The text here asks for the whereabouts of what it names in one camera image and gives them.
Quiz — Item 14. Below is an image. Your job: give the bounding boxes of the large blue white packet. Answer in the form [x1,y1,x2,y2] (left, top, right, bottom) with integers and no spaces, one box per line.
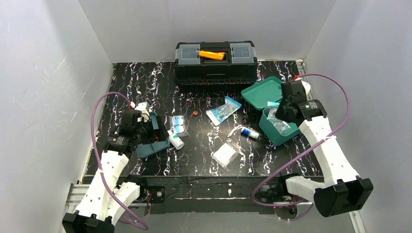
[206,96,241,126]

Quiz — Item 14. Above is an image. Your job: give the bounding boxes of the aluminium rail frame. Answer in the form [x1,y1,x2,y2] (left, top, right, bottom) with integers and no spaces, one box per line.
[61,59,368,233]

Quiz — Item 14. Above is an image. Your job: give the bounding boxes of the teal bandage assortment packet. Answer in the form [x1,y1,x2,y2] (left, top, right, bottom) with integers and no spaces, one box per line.
[267,101,290,135]

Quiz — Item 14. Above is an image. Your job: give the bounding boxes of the white bandage roll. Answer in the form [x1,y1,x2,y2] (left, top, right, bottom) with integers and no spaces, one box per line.
[241,127,260,139]

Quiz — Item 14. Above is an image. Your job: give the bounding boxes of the white medicine bottle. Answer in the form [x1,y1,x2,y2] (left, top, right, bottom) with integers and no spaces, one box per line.
[168,130,185,150]

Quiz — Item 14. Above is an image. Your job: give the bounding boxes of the green medicine box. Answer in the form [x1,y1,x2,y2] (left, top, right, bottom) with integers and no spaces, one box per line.
[241,76,300,146]

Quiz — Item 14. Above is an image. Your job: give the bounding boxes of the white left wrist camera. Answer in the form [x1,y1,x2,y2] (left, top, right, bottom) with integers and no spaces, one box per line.
[134,102,150,122]

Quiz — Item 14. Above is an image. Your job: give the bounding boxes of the tweezers in plastic wrap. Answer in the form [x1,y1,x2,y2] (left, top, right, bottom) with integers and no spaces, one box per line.
[227,125,242,138]

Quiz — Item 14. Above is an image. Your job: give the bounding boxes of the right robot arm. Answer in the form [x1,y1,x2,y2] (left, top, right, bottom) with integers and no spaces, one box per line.
[275,81,374,217]

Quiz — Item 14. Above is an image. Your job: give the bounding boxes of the dark teal divider tray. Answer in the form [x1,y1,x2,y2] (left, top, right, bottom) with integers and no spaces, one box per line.
[136,112,170,159]

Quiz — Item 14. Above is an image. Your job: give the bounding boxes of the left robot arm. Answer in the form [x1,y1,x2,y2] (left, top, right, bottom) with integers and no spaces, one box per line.
[62,109,170,233]

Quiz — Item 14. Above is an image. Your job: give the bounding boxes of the clear zip bag white pad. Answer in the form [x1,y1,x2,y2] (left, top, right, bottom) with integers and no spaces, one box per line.
[211,140,240,168]

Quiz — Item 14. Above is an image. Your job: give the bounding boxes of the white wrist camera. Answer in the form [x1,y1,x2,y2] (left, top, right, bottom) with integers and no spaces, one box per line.
[294,77,311,95]
[134,102,150,122]

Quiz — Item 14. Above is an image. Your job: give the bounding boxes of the black toolbox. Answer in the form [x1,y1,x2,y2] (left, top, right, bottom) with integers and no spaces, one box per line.
[174,41,258,86]

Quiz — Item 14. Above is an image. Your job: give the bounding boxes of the orange toolbox handle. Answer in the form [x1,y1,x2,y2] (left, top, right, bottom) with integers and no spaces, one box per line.
[197,50,225,60]

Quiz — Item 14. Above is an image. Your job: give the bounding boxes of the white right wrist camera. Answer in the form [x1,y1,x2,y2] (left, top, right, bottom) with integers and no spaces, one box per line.
[294,77,311,95]

